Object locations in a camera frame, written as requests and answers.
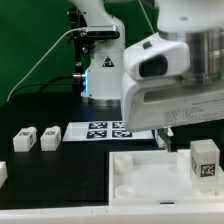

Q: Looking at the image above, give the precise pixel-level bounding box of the black cable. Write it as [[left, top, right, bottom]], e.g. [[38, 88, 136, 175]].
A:
[[9, 75, 84, 100]]

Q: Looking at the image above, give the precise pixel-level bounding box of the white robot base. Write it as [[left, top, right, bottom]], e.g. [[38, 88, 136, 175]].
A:
[[69, 0, 125, 107]]

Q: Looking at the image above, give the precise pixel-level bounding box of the black camera on stand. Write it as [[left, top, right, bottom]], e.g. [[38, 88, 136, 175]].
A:
[[67, 7, 120, 94]]

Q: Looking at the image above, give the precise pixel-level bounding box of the white sheet with tags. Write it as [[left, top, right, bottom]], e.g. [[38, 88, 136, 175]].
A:
[[63, 121, 153, 142]]

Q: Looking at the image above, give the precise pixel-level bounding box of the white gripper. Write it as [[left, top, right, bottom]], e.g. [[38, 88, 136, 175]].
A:
[[121, 73, 224, 153]]

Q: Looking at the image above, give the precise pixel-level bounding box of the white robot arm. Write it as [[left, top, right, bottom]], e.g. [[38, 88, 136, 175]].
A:
[[121, 0, 224, 150]]

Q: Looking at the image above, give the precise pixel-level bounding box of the white block left edge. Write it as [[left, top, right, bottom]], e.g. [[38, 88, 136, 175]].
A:
[[0, 161, 8, 188]]

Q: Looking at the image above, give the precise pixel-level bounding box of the white cable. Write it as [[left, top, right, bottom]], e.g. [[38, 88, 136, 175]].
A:
[[6, 27, 88, 102]]

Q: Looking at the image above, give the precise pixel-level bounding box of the white square tabletop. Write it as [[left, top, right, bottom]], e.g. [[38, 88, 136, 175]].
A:
[[109, 149, 224, 206]]

